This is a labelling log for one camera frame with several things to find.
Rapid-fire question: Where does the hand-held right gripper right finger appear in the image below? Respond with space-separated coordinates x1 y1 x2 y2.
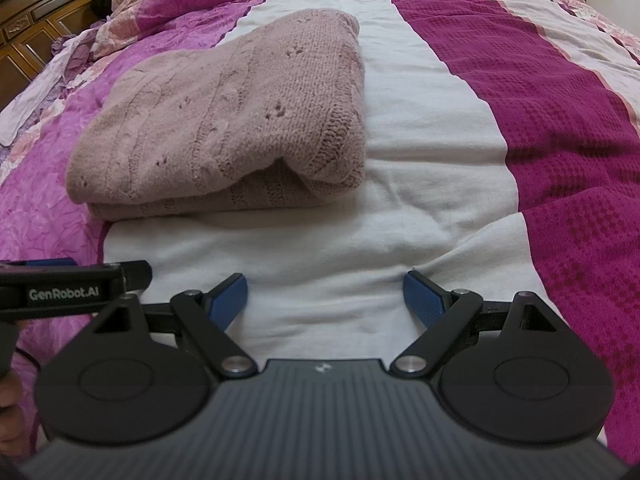
389 270 576 378

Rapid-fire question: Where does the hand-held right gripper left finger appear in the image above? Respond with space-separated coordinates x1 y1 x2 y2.
75 272 259 378

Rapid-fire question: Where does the pink knit sweater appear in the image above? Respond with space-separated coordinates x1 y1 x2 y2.
65 8 368 222

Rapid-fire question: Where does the person's left hand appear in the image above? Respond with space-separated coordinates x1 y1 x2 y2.
0 372 31 461

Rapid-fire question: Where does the magenta and white patchwork bedspread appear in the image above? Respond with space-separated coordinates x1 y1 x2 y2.
0 0 640 461

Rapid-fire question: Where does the carved wooden headboard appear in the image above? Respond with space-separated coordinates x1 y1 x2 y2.
0 0 131 111

